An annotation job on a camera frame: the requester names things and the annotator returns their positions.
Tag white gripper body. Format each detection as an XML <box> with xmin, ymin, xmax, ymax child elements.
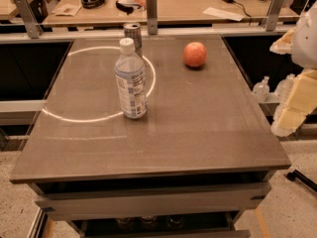
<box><xmin>291</xmin><ymin>9</ymin><xmax>317</xmax><ymax>69</ymax></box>

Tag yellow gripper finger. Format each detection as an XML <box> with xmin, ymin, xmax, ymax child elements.
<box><xmin>269</xmin><ymin>28</ymin><xmax>295</xmax><ymax>55</ymax></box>
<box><xmin>270</xmin><ymin>68</ymin><xmax>317</xmax><ymax>137</ymax></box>

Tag clear blue-label plastic bottle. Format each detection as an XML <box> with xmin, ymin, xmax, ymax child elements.
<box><xmin>114</xmin><ymin>38</ymin><xmax>147</xmax><ymax>119</ymax></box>

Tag small clear bottle right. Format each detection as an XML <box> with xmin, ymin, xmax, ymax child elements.
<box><xmin>274</xmin><ymin>73</ymin><xmax>295</xmax><ymax>103</ymax></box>

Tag small clear bottle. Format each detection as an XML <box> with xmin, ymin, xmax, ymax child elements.
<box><xmin>274</xmin><ymin>73</ymin><xmax>295</xmax><ymax>103</ymax></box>
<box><xmin>253</xmin><ymin>76</ymin><xmax>269</xmax><ymax>102</ymax></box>

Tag small clear bottle left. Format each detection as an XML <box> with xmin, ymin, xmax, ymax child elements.
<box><xmin>253</xmin><ymin>76</ymin><xmax>269</xmax><ymax>102</ymax></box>

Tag red apple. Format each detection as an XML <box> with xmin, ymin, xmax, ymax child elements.
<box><xmin>183</xmin><ymin>42</ymin><xmax>207</xmax><ymax>67</ymax></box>

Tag black chair base leg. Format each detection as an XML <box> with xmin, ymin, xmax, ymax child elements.
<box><xmin>286</xmin><ymin>170</ymin><xmax>317</xmax><ymax>192</ymax></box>

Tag white paper sheet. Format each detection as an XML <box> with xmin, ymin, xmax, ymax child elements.
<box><xmin>203</xmin><ymin>7</ymin><xmax>244</xmax><ymax>22</ymax></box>

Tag grey drawer front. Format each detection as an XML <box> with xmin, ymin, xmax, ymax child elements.
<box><xmin>36</xmin><ymin>182</ymin><xmax>271</xmax><ymax>220</ymax></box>

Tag silver drink can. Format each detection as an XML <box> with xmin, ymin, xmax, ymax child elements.
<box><xmin>123</xmin><ymin>22</ymin><xmax>143</xmax><ymax>58</ymax></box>

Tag black sunglasses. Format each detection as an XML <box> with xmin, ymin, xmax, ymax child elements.
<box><xmin>116</xmin><ymin>1</ymin><xmax>142</xmax><ymax>15</ymax></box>

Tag small paper card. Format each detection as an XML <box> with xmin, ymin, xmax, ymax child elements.
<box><xmin>54</xmin><ymin>4</ymin><xmax>81</xmax><ymax>17</ymax></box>

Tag right metal bracket post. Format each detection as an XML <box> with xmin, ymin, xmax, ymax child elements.
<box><xmin>264</xmin><ymin>0</ymin><xmax>284</xmax><ymax>32</ymax></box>

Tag metal bracket post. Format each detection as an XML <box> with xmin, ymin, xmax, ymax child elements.
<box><xmin>264</xmin><ymin>0</ymin><xmax>284</xmax><ymax>32</ymax></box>
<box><xmin>13</xmin><ymin>0</ymin><xmax>43</xmax><ymax>39</ymax></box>
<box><xmin>147</xmin><ymin>0</ymin><xmax>158</xmax><ymax>35</ymax></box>

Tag middle metal bracket post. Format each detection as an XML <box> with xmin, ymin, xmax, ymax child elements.
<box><xmin>147</xmin><ymin>0</ymin><xmax>158</xmax><ymax>35</ymax></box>

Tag left metal bracket post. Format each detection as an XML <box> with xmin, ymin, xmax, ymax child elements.
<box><xmin>13</xmin><ymin>0</ymin><xmax>43</xmax><ymax>39</ymax></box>

